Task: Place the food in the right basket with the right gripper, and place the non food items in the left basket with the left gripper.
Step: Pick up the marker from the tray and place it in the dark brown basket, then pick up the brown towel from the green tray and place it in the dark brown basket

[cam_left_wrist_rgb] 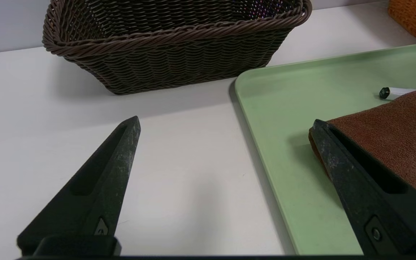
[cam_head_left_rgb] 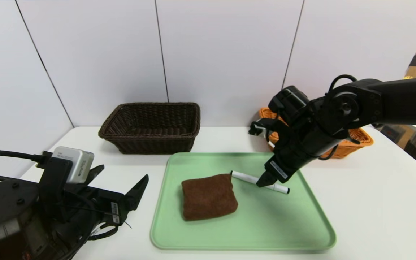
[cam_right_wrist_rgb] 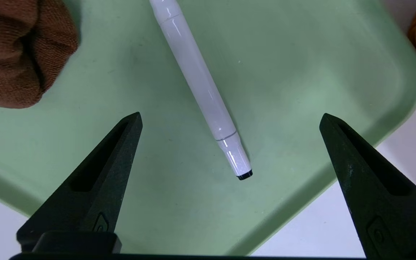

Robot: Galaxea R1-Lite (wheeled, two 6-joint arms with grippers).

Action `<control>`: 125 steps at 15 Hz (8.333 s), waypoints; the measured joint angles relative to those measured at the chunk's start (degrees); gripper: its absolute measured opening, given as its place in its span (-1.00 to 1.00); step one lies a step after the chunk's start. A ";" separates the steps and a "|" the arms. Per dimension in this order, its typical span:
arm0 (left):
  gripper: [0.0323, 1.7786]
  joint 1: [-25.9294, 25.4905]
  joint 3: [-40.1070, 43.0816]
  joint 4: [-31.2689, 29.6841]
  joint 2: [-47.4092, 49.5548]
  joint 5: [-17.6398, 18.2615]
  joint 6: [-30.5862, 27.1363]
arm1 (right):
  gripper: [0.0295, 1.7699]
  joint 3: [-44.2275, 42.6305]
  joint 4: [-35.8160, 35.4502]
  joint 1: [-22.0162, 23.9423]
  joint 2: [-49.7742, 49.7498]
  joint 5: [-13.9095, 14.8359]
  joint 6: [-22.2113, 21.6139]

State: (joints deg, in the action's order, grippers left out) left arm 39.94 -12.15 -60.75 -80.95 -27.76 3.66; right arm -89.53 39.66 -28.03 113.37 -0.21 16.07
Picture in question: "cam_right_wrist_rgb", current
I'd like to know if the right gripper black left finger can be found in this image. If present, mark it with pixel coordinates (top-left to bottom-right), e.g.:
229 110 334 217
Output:
17 112 143 255

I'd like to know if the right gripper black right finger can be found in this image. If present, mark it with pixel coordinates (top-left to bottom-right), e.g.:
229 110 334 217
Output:
319 113 416 259

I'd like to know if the white marker pen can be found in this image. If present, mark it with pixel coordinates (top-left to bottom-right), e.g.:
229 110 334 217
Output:
149 0 253 181

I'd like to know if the brown towel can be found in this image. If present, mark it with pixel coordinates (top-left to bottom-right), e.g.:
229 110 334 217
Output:
0 0 79 109

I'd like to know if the light green plastic tray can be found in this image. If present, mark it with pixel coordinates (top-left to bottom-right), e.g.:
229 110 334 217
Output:
0 0 416 256

